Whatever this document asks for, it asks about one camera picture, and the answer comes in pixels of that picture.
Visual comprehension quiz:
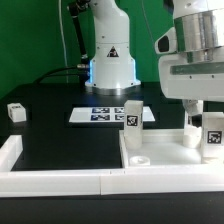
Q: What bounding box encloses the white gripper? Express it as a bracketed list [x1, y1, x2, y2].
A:
[155, 27, 224, 116]

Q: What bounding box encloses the white square table top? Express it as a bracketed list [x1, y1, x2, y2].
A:
[119, 129, 224, 168]

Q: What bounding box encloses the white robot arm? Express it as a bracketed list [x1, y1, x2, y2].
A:
[86, 0, 224, 102]

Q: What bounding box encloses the white U-shaped fence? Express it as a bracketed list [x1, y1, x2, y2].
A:
[0, 135, 224, 197]

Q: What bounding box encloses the white fiducial marker sheet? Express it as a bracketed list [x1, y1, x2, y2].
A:
[68, 106, 156, 123]

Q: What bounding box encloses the black cable conduit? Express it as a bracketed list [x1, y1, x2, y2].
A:
[33, 0, 92, 84]

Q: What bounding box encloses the white thin cable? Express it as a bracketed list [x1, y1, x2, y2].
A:
[58, 0, 70, 84]

